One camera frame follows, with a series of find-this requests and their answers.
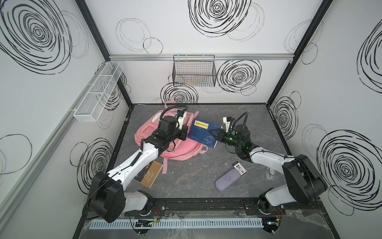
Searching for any blue book yellow label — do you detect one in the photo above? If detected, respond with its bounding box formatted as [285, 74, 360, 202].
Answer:
[188, 119, 222, 148]

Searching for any pink student backpack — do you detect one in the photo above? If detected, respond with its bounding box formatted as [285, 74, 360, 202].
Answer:
[134, 110, 209, 174]

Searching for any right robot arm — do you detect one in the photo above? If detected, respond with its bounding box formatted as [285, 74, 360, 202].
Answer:
[209, 124, 328, 215]

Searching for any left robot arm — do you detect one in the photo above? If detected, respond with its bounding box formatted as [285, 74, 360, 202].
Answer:
[83, 113, 188, 223]

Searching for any small black white card box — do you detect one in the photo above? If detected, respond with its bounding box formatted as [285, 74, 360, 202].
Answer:
[232, 161, 247, 176]

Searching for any purple glasses case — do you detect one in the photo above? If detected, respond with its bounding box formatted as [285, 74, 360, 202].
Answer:
[215, 169, 241, 192]

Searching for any brown book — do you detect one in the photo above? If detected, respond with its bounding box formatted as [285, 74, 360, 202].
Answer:
[133, 161, 163, 188]

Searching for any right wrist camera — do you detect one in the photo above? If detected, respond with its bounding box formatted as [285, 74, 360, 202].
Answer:
[223, 117, 232, 132]

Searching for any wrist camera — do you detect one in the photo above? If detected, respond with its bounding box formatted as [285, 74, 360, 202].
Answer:
[223, 117, 232, 132]
[176, 110, 187, 130]

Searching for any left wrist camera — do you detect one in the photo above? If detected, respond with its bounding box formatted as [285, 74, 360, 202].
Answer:
[176, 110, 187, 130]

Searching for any black wire basket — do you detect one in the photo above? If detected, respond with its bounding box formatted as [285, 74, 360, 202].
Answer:
[172, 60, 217, 87]

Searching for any aluminium wall rail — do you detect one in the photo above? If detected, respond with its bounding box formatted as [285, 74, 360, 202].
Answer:
[109, 53, 294, 61]

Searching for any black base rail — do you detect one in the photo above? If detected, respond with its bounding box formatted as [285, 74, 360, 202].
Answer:
[85, 198, 302, 216]

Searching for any clear acrylic wall shelf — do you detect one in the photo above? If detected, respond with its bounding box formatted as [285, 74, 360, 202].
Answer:
[73, 61, 124, 122]

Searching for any white slotted cable duct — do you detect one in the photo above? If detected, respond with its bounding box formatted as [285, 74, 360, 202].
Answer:
[89, 218, 264, 230]

